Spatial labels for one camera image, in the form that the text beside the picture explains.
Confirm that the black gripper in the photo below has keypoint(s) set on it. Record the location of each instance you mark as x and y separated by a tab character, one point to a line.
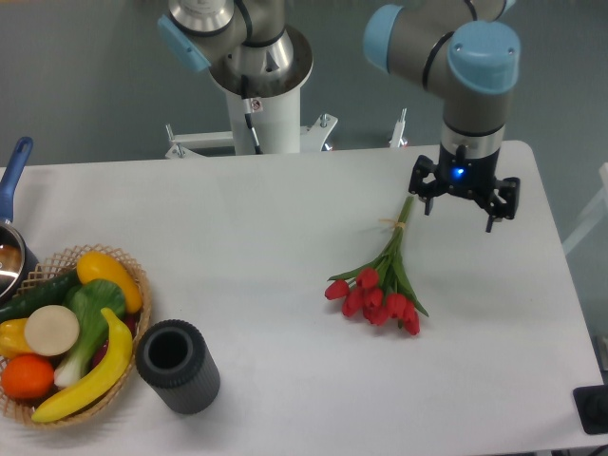
457	174

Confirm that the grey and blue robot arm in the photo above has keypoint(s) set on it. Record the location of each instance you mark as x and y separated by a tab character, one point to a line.
460	51

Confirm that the red tulip bouquet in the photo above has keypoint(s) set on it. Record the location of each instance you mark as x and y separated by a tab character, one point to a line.
380	289

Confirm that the black device at edge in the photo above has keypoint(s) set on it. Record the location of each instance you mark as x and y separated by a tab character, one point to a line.
591	404

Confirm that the dark grey ribbed vase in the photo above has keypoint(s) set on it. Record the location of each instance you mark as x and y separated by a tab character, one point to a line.
174	360

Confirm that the red plastic fruit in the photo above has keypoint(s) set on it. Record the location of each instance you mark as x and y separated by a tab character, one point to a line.
131	321

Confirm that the yellow plastic mango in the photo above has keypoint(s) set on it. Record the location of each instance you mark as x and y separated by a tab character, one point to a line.
95	265

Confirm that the yellow plastic banana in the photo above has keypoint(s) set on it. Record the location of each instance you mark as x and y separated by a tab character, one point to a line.
97	382

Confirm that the green bok choy toy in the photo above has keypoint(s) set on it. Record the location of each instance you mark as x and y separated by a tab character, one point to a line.
87	304

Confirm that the green plastic cucumber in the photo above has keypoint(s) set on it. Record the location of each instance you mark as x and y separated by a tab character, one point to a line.
50	292

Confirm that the beige round disc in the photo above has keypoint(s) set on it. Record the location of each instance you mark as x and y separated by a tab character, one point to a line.
52	330

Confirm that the yellow plastic bell pepper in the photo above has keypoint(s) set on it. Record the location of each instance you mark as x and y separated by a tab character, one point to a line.
13	342

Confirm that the orange plastic orange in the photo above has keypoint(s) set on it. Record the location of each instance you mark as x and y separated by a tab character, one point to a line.
27	376

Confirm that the woven wicker basket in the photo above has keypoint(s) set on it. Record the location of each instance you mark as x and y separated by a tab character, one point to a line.
58	264

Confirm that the white frame at right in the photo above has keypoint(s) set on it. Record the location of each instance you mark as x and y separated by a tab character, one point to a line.
590	216

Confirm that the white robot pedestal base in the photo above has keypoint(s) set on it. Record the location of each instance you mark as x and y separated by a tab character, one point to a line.
258	126

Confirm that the blue handled saucepan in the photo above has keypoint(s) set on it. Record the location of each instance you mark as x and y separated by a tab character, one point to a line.
17	260

